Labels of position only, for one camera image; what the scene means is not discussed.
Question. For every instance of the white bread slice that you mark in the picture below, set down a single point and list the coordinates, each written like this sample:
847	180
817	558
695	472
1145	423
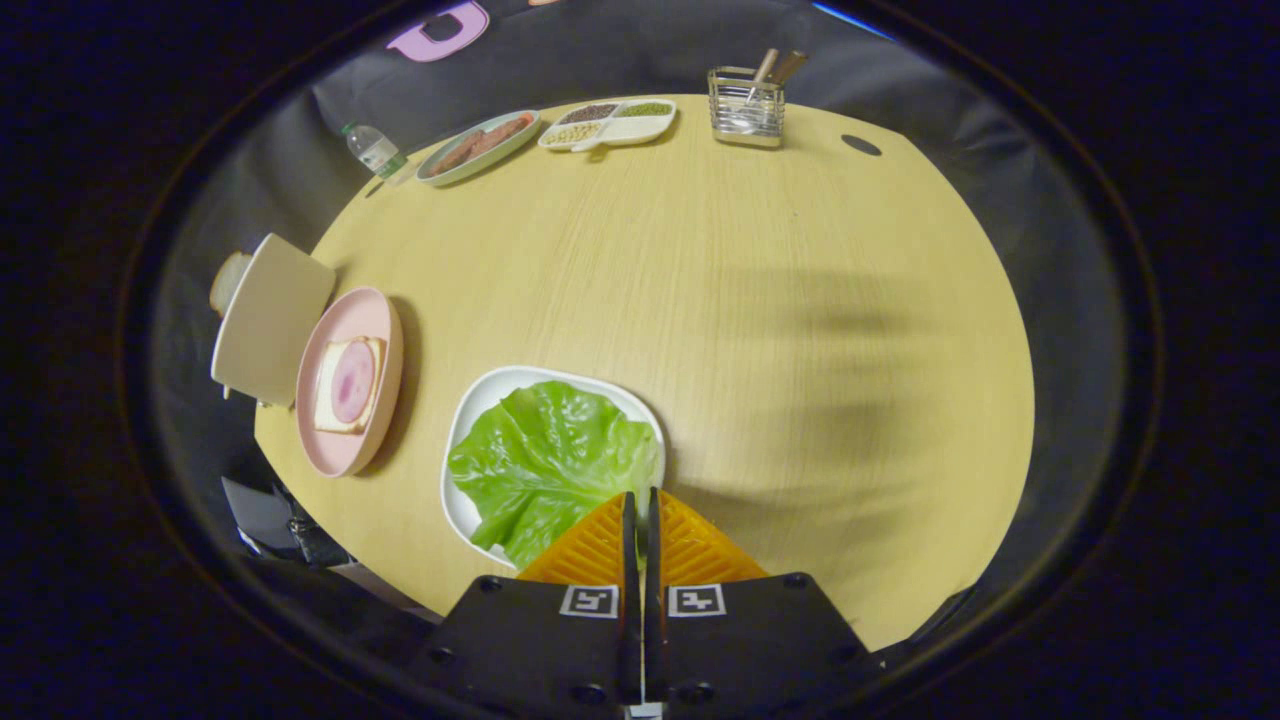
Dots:
324	400

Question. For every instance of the white square plate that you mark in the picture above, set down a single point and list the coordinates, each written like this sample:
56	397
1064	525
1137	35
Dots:
485	400

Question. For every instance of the brown meat patty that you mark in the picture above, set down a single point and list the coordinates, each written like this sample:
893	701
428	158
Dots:
502	133
455	155

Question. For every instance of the pink round plate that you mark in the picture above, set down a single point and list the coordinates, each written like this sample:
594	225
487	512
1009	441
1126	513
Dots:
345	455

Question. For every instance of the cream square plate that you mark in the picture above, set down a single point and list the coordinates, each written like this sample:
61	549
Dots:
270	320

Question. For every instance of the pile of dark brown grains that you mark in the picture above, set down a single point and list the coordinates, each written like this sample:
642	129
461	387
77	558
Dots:
588	113

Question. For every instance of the clear plastic water bottle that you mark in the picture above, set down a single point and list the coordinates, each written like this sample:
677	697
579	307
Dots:
374	150

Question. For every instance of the green oval plate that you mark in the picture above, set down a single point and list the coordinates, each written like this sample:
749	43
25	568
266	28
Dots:
440	172

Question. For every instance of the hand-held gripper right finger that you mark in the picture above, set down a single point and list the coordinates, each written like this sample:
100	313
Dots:
750	640

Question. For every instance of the pile of green beans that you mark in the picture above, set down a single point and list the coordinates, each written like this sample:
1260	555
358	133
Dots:
646	109

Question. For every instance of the pink ham slice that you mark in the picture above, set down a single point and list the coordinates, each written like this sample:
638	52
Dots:
352	380

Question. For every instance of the green lettuce leaf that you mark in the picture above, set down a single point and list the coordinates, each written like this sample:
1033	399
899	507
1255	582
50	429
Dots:
550	460

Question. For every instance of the black backdrop cloth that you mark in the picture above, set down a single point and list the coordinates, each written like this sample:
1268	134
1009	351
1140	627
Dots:
620	50

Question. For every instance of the white divided dish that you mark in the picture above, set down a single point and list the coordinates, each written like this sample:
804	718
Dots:
650	126

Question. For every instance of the pile of yellow beans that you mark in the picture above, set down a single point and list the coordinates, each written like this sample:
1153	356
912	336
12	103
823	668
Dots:
570	134

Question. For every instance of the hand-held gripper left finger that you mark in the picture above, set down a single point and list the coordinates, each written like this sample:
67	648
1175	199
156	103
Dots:
540	640

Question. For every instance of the dark grey object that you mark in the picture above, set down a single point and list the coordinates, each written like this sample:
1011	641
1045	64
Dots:
275	520

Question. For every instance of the black table grommet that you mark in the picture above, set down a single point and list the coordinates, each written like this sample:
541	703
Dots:
861	145

